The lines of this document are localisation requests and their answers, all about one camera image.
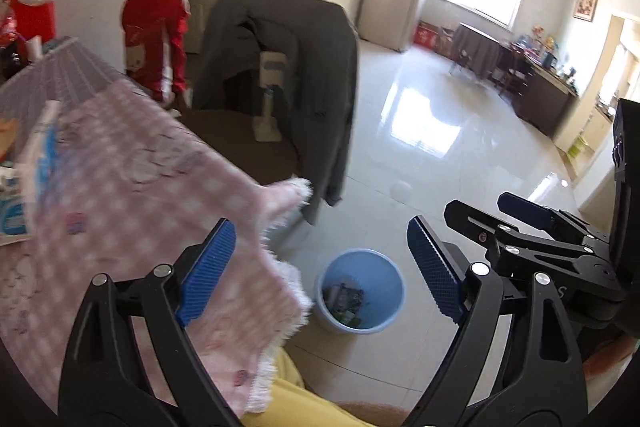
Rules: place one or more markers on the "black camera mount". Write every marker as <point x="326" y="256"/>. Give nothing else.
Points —
<point x="624" y="237"/>

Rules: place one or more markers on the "brown wooden chair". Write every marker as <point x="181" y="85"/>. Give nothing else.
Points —
<point x="231" y="135"/>

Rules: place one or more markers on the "dark covered table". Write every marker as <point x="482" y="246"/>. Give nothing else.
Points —
<point x="475" y="50"/>

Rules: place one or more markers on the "person's right hand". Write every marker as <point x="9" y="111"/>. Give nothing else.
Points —
<point x="608" y="355"/>

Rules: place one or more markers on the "white paper cup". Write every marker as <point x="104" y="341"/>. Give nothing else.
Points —
<point x="34" y="49"/>

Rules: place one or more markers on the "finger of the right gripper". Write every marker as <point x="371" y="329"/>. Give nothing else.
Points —
<point x="480" y="224"/>
<point x="557" y="223"/>

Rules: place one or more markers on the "blue white paper carton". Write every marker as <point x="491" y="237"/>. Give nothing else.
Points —
<point x="24" y="183"/>

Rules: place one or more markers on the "yellow cloth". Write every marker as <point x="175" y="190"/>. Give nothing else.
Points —
<point x="292" y="405"/>

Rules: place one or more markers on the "cola bottle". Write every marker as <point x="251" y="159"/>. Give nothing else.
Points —
<point x="12" y="61"/>

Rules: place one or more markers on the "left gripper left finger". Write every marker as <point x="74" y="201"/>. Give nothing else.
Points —
<point x="103" y="379"/>

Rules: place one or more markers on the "red gift bag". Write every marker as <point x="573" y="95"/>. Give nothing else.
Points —
<point x="34" y="20"/>

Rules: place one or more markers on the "pink checkered tablecloth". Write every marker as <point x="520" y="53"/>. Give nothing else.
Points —
<point x="132" y="189"/>

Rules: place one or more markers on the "trash inside bin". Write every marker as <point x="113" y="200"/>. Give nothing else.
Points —
<point x="344" y="301"/>

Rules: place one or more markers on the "dark wooden sideboard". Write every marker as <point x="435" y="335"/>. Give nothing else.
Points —
<point x="536" y="95"/>

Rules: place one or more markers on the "red cardboard box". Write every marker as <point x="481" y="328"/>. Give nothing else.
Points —
<point x="427" y="36"/>

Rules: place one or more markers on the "purple grid tablecloth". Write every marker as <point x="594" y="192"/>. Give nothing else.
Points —
<point x="69" y="73"/>

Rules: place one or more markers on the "blue plastic trash bin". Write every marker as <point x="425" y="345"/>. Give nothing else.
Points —
<point x="383" y="285"/>

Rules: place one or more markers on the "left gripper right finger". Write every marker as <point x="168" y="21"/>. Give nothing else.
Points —
<point x="540" y="381"/>

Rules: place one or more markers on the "framed wall picture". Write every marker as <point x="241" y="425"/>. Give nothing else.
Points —
<point x="585" y="9"/>

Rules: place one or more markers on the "grey jacket on chair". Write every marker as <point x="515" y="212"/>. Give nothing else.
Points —
<point x="317" y="104"/>

